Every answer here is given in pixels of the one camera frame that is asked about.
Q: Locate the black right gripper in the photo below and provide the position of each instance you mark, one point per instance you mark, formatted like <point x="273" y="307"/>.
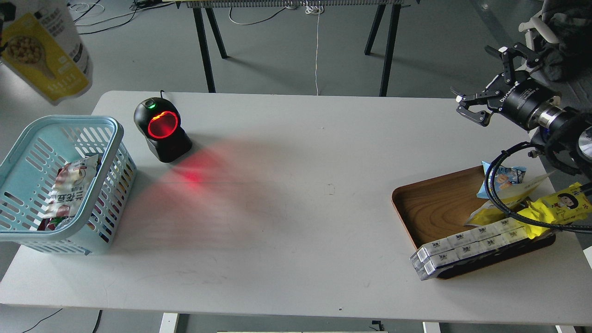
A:
<point x="517" y="100"/>

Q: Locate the yellow white nut snack pouch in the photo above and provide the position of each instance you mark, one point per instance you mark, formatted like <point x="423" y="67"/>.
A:
<point x="40" y="43"/>

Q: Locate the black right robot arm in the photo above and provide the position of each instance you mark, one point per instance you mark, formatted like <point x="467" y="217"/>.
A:
<point x="562" y="135"/>

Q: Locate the blue snack bag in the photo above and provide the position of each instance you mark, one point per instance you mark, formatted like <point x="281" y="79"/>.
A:
<point x="504" y="178"/>

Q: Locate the bright yellow snack bag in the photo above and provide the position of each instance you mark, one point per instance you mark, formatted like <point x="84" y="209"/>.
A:
<point x="560" y="208"/>

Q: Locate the white boxed snack pack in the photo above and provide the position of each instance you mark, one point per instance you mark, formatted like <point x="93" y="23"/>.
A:
<point x="468" y="250"/>

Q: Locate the red white snack bag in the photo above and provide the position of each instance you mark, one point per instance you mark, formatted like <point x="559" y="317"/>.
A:
<point x="70" y="188"/>

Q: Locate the light blue plastic basket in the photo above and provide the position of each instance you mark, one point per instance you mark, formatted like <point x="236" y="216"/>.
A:
<point x="30" y="170"/>

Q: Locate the dark clothes on chair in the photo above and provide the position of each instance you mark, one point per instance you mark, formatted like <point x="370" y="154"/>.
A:
<point x="570" y="21"/>

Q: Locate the yellow white flat pouch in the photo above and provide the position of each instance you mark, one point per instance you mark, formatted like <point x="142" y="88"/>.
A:
<point x="511" y="196"/>

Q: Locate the brown wooden tray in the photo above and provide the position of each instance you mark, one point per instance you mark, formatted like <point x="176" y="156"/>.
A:
<point x="436" y="208"/>

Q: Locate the black barcode scanner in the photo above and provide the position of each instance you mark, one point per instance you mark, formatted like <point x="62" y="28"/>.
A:
<point x="159" y="121"/>

